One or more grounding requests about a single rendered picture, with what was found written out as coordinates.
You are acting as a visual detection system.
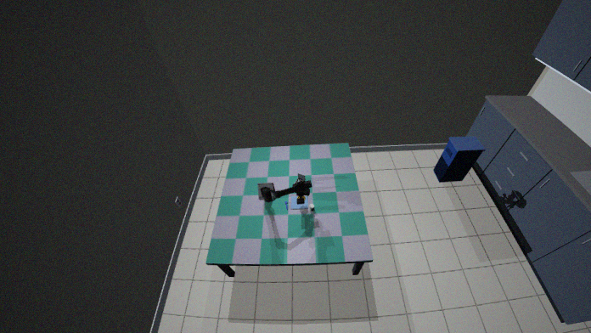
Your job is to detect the grey dish rack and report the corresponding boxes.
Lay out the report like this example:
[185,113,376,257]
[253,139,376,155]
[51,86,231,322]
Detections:
[295,173,305,183]

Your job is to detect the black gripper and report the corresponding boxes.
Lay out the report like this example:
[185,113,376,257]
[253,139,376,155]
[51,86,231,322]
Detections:
[296,192,305,205]

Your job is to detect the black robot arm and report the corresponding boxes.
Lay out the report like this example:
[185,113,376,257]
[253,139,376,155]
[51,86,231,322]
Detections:
[260,180,312,202]

